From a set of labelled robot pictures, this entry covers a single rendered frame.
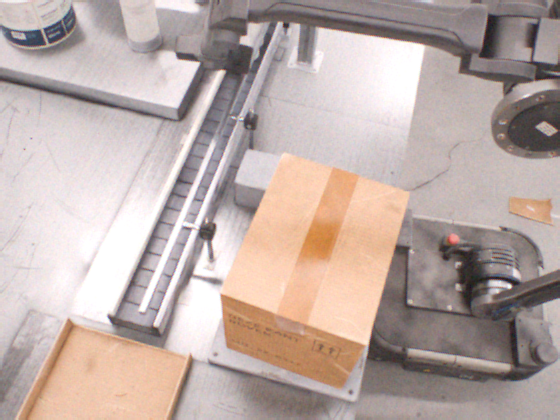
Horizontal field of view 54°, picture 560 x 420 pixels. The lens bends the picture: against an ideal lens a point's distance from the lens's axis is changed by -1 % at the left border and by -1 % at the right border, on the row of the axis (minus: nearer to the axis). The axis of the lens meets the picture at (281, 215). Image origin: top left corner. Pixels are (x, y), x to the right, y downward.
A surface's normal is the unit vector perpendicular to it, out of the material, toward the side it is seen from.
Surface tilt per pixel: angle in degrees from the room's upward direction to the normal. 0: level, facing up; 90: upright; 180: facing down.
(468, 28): 39
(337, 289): 0
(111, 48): 0
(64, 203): 0
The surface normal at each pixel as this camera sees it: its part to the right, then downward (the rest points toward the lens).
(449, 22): 0.05, 0.14
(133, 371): 0.05, -0.52
